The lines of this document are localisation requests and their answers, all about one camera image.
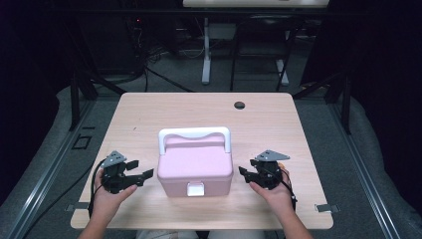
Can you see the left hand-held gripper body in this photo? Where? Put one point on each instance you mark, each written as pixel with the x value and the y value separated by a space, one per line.
pixel 114 176

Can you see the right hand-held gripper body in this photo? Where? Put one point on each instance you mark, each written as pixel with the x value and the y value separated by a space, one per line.
pixel 268 174

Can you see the pink plastic box with lid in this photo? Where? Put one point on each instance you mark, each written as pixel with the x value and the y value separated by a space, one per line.
pixel 194 162

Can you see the person's left hand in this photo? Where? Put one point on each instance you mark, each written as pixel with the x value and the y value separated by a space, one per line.
pixel 107 200

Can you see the person's right hand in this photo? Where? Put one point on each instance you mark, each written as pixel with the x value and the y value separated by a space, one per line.
pixel 280 199

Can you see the grey tape strip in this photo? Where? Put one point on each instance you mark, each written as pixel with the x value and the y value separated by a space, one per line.
pixel 326 208
pixel 74 207

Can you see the black metal stand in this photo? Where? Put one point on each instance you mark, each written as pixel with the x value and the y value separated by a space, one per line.
pixel 346 106
pixel 74 99

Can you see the black chair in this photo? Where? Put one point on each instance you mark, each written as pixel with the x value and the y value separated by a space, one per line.
pixel 233 66

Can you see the white desk with white legs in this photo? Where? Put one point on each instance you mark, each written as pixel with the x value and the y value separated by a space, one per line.
pixel 206 66

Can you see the dark computer tower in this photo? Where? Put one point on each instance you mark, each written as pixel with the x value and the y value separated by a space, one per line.
pixel 109 49

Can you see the dark curtain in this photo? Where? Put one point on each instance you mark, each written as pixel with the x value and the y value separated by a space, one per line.
pixel 391 83
pixel 23 83

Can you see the aluminium floor rail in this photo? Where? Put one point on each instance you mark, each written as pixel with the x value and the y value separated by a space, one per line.
pixel 43 179
pixel 365 179

